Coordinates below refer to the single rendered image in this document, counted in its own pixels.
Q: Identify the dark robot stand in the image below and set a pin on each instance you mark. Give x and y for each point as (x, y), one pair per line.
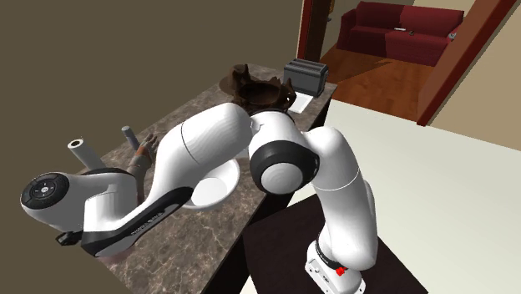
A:
(276, 252)

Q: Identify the white flat square plate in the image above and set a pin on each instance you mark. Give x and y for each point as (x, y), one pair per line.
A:
(300, 104)

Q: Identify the red sofa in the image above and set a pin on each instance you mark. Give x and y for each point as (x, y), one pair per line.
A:
(403, 36)

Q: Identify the dark brown door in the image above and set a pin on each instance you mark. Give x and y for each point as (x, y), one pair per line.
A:
(318, 28)

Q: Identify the brown ornate basket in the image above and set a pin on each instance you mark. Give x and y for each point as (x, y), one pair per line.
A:
(260, 93)

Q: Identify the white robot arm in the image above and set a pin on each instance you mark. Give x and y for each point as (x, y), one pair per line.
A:
(338, 191)

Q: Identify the grey cylinder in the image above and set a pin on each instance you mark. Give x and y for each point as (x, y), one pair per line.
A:
(131, 138)

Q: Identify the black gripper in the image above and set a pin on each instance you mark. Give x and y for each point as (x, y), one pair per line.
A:
(68, 238)

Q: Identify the white bowl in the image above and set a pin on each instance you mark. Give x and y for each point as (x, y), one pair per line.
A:
(211, 191)

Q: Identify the brown hand figure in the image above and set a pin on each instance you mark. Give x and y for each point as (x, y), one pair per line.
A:
(142, 161)

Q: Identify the white cylinder tube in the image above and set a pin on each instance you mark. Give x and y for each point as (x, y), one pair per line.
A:
(86, 155)

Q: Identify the grey toaster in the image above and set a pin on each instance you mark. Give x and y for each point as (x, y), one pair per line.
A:
(303, 79)

